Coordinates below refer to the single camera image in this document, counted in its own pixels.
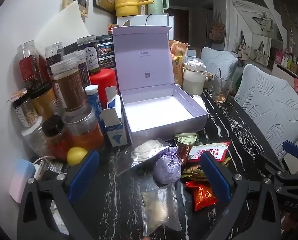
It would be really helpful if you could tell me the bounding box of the white charging cable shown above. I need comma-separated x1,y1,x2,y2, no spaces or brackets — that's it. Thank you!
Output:
34,156,56,180

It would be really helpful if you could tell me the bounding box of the green electric kettle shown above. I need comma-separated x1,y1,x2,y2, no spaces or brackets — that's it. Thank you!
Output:
147,0,169,15

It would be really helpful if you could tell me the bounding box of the black coffee bag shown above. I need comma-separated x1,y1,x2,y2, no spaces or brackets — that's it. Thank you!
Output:
96,35,117,70

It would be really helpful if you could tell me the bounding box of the yellow pot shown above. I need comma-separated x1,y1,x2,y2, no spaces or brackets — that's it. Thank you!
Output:
114,0,155,18

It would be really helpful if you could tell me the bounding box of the orange snack bag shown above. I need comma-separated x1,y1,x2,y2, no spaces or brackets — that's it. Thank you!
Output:
169,40,189,86

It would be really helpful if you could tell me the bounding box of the small white blue box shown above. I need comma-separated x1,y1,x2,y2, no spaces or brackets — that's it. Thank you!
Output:
105,86,122,120

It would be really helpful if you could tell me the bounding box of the cluster of clear food jars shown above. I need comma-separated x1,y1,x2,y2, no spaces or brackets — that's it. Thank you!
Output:
10,35,105,160

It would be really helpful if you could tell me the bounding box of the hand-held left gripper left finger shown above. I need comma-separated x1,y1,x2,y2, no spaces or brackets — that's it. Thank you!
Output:
17,150,100,240

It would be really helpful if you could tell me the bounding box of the blue tablet tube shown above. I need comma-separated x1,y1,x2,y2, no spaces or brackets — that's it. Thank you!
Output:
84,84,102,117

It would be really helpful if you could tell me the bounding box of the clear zip bag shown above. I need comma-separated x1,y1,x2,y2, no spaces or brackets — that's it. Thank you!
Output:
140,182,183,236

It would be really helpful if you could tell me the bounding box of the red snack bag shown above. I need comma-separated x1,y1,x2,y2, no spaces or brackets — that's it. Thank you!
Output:
107,23,120,35

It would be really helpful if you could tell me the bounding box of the red snack packet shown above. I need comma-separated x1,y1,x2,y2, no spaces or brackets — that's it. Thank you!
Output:
186,180,218,211

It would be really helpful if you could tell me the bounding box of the pink blue power bank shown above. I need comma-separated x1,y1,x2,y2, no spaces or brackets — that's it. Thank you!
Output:
9,159,36,203

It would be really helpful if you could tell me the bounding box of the white bundle in clear packet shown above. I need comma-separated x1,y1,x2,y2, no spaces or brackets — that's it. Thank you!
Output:
116,139,179,177

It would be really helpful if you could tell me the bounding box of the purple gift box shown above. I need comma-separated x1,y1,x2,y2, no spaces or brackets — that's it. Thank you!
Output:
113,26,209,145

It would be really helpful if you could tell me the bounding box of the cream lidded jug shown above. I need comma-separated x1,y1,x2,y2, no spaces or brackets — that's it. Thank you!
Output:
183,58,207,96

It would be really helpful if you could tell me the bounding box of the red canister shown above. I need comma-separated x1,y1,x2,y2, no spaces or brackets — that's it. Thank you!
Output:
89,68,118,103

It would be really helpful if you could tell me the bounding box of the dark brown door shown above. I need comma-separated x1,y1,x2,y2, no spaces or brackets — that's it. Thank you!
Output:
169,7,190,41

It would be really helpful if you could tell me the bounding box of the blue white carton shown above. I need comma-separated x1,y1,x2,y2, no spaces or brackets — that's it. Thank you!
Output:
100,107,129,147

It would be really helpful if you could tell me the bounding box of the drinking straw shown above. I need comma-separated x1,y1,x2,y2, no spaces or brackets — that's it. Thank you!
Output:
218,68,226,92

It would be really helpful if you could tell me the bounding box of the row of small bottles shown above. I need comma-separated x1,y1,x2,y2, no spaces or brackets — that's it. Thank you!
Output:
274,50,298,79

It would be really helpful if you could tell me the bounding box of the small leaf-pattern covered chair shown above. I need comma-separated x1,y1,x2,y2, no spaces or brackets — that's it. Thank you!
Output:
201,47,239,78

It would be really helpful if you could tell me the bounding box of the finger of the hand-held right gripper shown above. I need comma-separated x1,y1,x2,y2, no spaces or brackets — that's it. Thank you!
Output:
260,152,298,195
282,141,298,161

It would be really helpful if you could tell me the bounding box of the green print tote bag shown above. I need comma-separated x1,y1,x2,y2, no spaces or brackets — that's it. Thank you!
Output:
254,41,272,67

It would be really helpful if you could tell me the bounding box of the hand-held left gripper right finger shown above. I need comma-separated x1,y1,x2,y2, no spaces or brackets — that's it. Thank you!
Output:
200,151,280,240

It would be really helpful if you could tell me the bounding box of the purple lavender sachet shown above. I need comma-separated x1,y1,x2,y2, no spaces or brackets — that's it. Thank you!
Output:
153,146,183,185

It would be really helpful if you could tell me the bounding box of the white foam board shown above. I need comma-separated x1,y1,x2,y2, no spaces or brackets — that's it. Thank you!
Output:
35,0,91,54

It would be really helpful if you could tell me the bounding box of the white tote bag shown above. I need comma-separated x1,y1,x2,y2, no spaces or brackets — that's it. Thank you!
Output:
237,31,251,61

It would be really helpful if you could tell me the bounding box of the yellow lemon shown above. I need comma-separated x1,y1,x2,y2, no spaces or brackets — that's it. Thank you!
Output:
67,147,88,166

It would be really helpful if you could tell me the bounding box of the brown foil snack packet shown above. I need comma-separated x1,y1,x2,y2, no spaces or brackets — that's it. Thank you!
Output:
176,142,196,167

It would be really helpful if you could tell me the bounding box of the white tissue packet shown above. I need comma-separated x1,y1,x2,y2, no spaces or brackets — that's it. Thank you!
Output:
192,94,206,106

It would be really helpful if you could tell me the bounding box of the long red white packet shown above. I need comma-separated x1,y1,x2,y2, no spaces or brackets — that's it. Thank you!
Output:
187,141,232,162

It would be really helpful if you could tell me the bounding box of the green foil tea packet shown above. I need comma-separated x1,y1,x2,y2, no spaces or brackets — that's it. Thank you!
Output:
174,133,200,147
181,165,207,180

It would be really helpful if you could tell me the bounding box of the brown floral tote bag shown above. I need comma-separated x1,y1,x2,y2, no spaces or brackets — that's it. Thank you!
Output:
208,12,226,43

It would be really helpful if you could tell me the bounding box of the clear glass cup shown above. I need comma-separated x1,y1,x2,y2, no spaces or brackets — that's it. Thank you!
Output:
212,74,233,103

